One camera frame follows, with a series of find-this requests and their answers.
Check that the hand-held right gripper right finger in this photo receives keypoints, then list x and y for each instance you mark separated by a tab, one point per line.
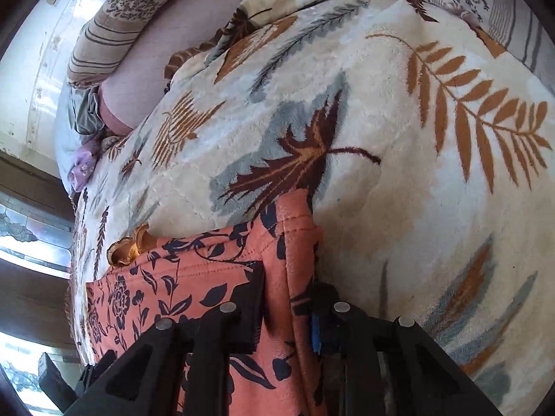
315	333

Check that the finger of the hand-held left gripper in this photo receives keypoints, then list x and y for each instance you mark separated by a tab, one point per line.
97	370

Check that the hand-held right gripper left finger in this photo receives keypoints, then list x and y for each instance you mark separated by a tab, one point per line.
256	307

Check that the orange floral shirt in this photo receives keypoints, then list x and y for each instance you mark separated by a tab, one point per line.
208	268

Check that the leaf print blanket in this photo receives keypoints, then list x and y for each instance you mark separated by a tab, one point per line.
390	182

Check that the purple cloth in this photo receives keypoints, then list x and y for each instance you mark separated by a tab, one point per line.
84	167

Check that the striped floral pillow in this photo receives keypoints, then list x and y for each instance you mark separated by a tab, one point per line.
125	21

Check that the wooden window frame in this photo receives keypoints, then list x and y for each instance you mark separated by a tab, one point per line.
34	182

